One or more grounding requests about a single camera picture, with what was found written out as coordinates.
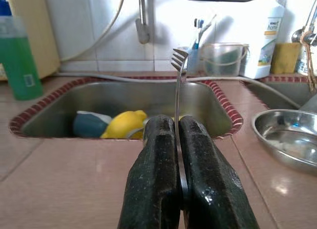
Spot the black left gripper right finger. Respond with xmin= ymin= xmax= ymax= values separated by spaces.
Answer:
xmin=178 ymin=114 xmax=261 ymax=229

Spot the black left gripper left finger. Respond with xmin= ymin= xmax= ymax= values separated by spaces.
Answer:
xmin=117 ymin=114 xmax=183 ymax=229

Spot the yellow plastic bowl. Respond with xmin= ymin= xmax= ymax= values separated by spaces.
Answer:
xmin=100 ymin=110 xmax=149 ymax=140

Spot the blue-grey mug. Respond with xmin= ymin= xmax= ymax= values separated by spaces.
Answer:
xmin=72 ymin=110 xmax=113 ymax=138

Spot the steel fork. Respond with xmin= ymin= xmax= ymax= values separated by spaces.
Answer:
xmin=170 ymin=47 xmax=192 ymax=229

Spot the stainless steel bowl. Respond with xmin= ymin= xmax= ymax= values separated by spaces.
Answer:
xmin=251 ymin=109 xmax=317 ymax=177

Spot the steel sink basin with drain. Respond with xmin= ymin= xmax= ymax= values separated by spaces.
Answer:
xmin=8 ymin=77 xmax=245 ymax=142

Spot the steel sink basin under faucet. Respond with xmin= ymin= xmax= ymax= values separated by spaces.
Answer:
xmin=244 ymin=79 xmax=317 ymax=111

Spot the clear plastic tub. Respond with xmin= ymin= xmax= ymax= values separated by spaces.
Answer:
xmin=202 ymin=43 xmax=250 ymax=78

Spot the clear toothbrush cup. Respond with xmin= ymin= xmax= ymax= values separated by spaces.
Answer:
xmin=186 ymin=46 xmax=202 ymax=75

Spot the white detergent bottle yellow cap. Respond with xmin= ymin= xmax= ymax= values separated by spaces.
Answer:
xmin=239 ymin=0 xmax=285 ymax=80

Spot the dark yellow sponge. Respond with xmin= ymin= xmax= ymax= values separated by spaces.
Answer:
xmin=271 ymin=42 xmax=302 ymax=75

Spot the green dish soap bottle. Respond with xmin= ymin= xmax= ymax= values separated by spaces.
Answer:
xmin=0 ymin=15 xmax=44 ymax=101

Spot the chrome gooseneck faucet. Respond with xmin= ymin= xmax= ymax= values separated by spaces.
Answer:
xmin=291 ymin=0 xmax=317 ymax=46

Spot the beige water purifier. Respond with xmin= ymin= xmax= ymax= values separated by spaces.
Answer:
xmin=0 ymin=0 xmax=61 ymax=80

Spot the white counter hose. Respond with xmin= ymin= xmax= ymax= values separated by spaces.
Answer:
xmin=53 ymin=72 xmax=302 ymax=110

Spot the blue handled toothbrush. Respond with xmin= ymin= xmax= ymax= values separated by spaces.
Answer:
xmin=194 ymin=17 xmax=205 ymax=50

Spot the white curved wall hose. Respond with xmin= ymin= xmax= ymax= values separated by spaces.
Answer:
xmin=60 ymin=0 xmax=127 ymax=64

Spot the steel wall tap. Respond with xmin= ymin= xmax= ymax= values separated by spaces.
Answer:
xmin=135 ymin=0 xmax=151 ymax=45

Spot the brown string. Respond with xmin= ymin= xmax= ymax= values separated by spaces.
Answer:
xmin=299 ymin=32 xmax=317 ymax=93

